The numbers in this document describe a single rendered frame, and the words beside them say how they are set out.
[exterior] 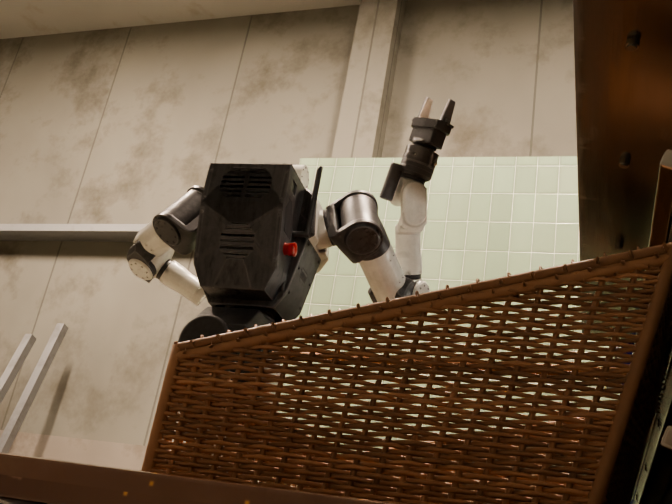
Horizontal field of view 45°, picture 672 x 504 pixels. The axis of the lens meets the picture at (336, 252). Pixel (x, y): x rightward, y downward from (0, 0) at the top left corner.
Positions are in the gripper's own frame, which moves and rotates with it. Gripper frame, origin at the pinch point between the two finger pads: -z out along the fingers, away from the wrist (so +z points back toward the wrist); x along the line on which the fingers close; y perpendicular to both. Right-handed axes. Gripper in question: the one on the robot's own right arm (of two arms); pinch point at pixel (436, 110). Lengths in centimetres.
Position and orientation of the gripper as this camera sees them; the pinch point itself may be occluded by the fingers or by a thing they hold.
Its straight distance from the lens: 215.1
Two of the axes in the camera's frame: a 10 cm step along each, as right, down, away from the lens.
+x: -6.2, -2.0, 7.6
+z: -3.3, 9.4, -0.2
